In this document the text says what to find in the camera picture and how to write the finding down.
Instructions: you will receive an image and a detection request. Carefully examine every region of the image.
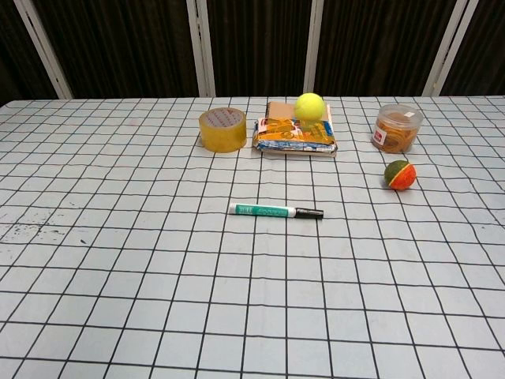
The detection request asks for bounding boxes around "brown spiral notebook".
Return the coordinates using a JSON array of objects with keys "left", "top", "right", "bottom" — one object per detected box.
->
[{"left": 264, "top": 100, "right": 338, "bottom": 159}]

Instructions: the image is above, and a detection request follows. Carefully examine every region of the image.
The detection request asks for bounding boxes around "green orange small ball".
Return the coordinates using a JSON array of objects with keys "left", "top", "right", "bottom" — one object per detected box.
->
[{"left": 383, "top": 159, "right": 417, "bottom": 192}]

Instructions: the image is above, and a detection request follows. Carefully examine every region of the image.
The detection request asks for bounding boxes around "white screen frame post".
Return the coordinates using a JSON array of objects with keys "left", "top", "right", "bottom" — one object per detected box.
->
[
  {"left": 423, "top": 0, "right": 481, "bottom": 97},
  {"left": 10, "top": 0, "right": 74, "bottom": 99},
  {"left": 185, "top": 0, "right": 216, "bottom": 98},
  {"left": 303, "top": 0, "right": 331, "bottom": 97}
]

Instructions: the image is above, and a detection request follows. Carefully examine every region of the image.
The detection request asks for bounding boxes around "colourful printed snack packet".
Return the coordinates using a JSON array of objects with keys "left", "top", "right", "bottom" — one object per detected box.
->
[{"left": 251, "top": 116, "right": 339, "bottom": 154}]

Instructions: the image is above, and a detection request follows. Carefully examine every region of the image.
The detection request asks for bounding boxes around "black marker cap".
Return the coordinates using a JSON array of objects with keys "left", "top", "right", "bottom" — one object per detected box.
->
[{"left": 294, "top": 206, "right": 326, "bottom": 220}]

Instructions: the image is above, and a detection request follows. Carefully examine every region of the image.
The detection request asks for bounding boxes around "clear jar of rubber bands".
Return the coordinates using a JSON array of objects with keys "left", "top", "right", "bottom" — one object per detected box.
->
[{"left": 370, "top": 103, "right": 425, "bottom": 154}]

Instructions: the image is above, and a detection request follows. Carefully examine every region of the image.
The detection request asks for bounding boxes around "yellow packing tape roll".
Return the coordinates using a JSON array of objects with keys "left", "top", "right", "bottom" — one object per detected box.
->
[{"left": 198, "top": 107, "right": 249, "bottom": 153}]

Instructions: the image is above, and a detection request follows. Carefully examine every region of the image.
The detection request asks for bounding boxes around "white green marker body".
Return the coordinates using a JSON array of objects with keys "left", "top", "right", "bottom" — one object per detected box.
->
[{"left": 227, "top": 202, "right": 297, "bottom": 220}]

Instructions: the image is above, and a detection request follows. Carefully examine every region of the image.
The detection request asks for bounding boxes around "white black checked tablecloth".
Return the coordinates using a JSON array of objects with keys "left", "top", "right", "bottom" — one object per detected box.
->
[{"left": 0, "top": 96, "right": 505, "bottom": 379}]

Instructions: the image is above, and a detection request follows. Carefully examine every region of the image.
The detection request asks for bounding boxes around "yellow tennis ball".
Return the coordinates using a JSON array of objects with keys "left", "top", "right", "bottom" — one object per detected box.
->
[{"left": 294, "top": 92, "right": 327, "bottom": 121}]

